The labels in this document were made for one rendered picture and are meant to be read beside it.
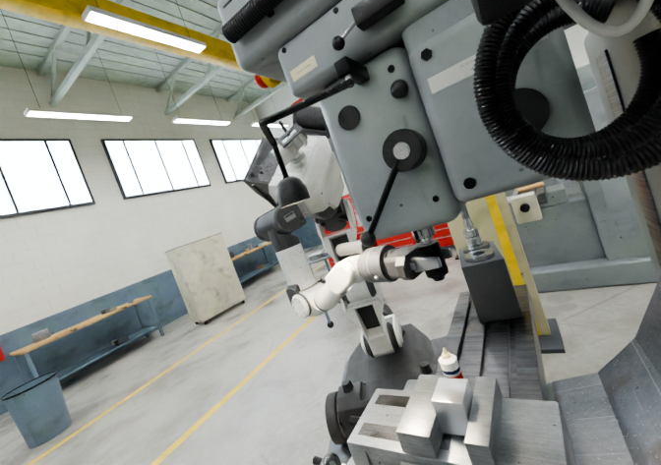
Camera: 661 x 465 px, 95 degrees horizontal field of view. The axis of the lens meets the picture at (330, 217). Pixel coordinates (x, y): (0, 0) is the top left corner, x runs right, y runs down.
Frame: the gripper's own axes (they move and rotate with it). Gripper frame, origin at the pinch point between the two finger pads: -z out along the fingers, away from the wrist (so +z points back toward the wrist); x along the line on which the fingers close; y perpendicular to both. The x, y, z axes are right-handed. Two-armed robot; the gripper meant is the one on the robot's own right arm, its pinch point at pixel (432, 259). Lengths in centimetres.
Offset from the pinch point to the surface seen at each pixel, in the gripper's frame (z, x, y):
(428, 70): -15.0, -8.3, -32.5
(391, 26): -12.2, -9.0, -41.3
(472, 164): -16.7, -7.9, -16.7
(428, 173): -9.4, -7.8, -17.6
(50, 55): 714, 65, -484
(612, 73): -33.0, 18.2, -23.1
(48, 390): 460, -95, 75
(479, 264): 5.5, 32.1, 14.2
